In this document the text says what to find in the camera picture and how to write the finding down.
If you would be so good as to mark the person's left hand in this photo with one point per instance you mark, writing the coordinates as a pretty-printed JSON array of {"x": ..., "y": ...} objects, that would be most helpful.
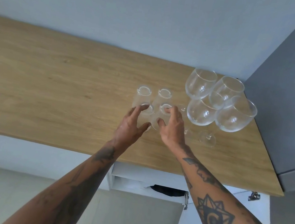
[{"x": 128, "y": 132}]

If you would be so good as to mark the person's right hand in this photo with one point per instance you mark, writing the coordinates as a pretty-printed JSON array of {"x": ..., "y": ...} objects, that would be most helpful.
[{"x": 174, "y": 133}]

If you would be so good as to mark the ribbed clear glass tumbler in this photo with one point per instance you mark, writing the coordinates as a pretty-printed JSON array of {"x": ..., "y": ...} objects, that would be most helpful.
[
  {"x": 145, "y": 114},
  {"x": 142, "y": 97},
  {"x": 159, "y": 112},
  {"x": 162, "y": 97}
]

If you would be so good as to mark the clear wine glass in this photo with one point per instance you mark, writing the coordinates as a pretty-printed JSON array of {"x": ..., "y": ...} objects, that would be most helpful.
[
  {"x": 235, "y": 117},
  {"x": 230, "y": 89},
  {"x": 199, "y": 85},
  {"x": 200, "y": 114}
]

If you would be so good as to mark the white cabinet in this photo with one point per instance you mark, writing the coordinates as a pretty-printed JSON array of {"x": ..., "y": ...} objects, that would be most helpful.
[{"x": 34, "y": 155}]

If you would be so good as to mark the person's right forearm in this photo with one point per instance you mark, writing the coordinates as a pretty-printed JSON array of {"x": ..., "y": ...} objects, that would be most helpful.
[{"x": 232, "y": 210}]

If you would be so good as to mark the person's left forearm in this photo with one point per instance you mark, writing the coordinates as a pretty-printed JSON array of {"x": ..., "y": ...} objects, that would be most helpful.
[{"x": 71, "y": 187}]

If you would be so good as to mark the grey refrigerator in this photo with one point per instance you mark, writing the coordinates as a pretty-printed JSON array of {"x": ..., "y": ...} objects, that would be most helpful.
[{"x": 287, "y": 108}]

